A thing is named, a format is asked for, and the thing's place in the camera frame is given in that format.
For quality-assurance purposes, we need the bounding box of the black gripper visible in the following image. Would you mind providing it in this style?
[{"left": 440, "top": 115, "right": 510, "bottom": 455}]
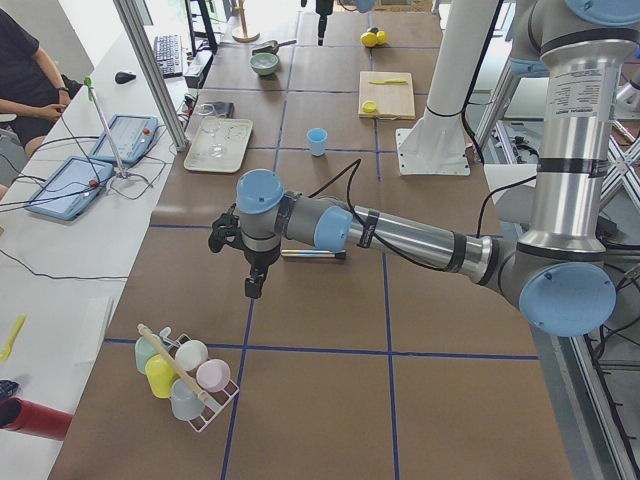
[{"left": 208, "top": 204, "right": 280, "bottom": 299}]

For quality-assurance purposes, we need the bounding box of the yellow lemon half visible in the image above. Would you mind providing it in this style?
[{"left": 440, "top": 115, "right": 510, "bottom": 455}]
[{"left": 362, "top": 100, "right": 377, "bottom": 113}]

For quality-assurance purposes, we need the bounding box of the white plastic cup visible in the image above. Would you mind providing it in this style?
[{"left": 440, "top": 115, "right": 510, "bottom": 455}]
[{"left": 175, "top": 340, "right": 208, "bottom": 372}]

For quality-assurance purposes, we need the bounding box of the pink plastic cup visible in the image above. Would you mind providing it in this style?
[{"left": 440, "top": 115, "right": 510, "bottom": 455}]
[{"left": 196, "top": 359, "right": 231, "bottom": 392}]

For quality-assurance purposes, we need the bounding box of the green plastic cup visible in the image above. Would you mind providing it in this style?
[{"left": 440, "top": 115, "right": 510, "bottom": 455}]
[{"left": 134, "top": 336, "right": 158, "bottom": 374}]

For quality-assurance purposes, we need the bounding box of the yellow plastic cup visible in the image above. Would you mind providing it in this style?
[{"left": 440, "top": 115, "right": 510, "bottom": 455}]
[{"left": 144, "top": 354, "right": 178, "bottom": 399}]

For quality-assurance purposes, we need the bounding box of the grey-blue plastic cup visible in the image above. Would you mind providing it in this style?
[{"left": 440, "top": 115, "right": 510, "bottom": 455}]
[{"left": 170, "top": 379, "right": 204, "bottom": 421}]

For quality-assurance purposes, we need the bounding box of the light blue cup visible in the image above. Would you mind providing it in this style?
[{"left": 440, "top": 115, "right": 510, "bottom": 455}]
[{"left": 306, "top": 127, "right": 328, "bottom": 157}]

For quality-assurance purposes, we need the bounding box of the whole yellow lemon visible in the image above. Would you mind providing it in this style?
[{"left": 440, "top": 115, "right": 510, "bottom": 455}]
[{"left": 360, "top": 28, "right": 387, "bottom": 48}]

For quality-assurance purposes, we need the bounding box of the steel muddler stick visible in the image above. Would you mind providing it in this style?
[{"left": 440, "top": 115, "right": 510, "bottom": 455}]
[{"left": 280, "top": 249, "right": 347, "bottom": 261}]

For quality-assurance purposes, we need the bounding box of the cream bear tray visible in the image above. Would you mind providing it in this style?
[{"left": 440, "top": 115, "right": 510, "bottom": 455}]
[{"left": 184, "top": 116, "right": 253, "bottom": 174}]

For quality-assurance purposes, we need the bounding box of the clear wine glass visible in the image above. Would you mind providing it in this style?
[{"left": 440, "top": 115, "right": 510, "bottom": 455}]
[{"left": 198, "top": 106, "right": 225, "bottom": 157}]

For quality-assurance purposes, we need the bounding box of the blue teach pendant far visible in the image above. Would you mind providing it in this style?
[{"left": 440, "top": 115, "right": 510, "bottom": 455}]
[{"left": 88, "top": 115, "right": 159, "bottom": 166}]

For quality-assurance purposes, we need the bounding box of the blue teach pendant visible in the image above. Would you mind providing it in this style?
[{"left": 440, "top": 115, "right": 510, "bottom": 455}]
[
  {"left": 26, "top": 157, "right": 114, "bottom": 221},
  {"left": 88, "top": 115, "right": 159, "bottom": 166}
]

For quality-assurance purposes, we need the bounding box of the blue teach pendant near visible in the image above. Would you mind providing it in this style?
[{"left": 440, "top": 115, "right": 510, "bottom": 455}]
[{"left": 26, "top": 157, "right": 114, "bottom": 221}]

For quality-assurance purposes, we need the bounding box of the green bowl of ice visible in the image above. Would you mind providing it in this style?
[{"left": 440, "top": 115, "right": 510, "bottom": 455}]
[{"left": 249, "top": 52, "right": 280, "bottom": 77}]

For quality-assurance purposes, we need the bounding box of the wooden cutting board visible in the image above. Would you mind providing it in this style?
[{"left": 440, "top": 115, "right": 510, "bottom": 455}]
[{"left": 358, "top": 71, "right": 415, "bottom": 120}]

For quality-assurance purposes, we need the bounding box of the steel ice scoop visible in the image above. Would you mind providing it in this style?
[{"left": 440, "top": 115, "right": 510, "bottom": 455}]
[{"left": 251, "top": 39, "right": 297, "bottom": 55}]

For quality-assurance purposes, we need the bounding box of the black computer mouse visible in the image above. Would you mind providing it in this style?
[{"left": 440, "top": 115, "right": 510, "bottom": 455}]
[{"left": 114, "top": 71, "right": 137, "bottom": 85}]

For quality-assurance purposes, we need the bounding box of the black keyboard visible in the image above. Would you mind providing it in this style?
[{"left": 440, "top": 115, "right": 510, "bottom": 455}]
[{"left": 153, "top": 34, "right": 183, "bottom": 78}]

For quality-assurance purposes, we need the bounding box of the yellow plastic knife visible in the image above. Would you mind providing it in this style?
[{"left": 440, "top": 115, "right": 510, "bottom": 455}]
[{"left": 367, "top": 77, "right": 408, "bottom": 85}]

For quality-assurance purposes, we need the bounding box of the yellow spatula on desk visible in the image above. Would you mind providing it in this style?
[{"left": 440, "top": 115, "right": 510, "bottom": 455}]
[{"left": 0, "top": 314, "right": 26, "bottom": 363}]

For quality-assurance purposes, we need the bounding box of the green-tipped metal stand rod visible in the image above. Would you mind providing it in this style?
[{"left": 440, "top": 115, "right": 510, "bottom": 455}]
[{"left": 83, "top": 76, "right": 131, "bottom": 179}]

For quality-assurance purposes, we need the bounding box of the red cylinder bottle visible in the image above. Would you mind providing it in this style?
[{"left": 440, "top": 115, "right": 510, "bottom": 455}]
[{"left": 1, "top": 397, "right": 73, "bottom": 441}]

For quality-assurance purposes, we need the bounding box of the wooden mug tree stand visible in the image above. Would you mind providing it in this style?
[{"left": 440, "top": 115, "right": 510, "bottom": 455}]
[{"left": 232, "top": 0, "right": 260, "bottom": 43}]

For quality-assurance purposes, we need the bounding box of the seated person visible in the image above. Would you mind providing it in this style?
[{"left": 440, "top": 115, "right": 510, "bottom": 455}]
[{"left": 1, "top": 12, "right": 82, "bottom": 156}]

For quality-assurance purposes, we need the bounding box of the wooden rack handle rod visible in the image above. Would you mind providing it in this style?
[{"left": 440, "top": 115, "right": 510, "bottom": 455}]
[{"left": 137, "top": 323, "right": 209, "bottom": 403}]

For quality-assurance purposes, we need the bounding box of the white wire cup rack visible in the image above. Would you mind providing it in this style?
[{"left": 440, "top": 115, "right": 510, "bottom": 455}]
[{"left": 151, "top": 327, "right": 239, "bottom": 432}]

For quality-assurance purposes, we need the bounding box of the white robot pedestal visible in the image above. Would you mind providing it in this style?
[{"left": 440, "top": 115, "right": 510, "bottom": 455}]
[{"left": 396, "top": 0, "right": 502, "bottom": 176}]

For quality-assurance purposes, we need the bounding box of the aluminium frame post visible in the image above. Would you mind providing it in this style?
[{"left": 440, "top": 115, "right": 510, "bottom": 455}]
[{"left": 113, "top": 0, "right": 188, "bottom": 152}]

